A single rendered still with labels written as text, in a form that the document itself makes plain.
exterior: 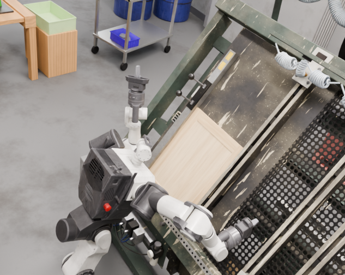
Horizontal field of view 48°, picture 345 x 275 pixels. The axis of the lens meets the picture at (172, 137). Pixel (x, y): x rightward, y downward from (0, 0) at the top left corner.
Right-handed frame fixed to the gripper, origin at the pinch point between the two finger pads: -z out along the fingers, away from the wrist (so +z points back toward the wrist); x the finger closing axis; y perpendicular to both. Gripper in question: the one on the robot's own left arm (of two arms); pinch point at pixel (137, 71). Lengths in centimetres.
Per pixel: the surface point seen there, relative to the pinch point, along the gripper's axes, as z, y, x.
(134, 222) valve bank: 90, 5, 5
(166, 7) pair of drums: 8, -474, -162
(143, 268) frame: 145, -20, 3
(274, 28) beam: -26, -36, 62
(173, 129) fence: 38.7, -26.6, 13.9
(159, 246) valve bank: 94, 14, 25
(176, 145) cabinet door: 47, -22, 18
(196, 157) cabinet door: 49, -15, 33
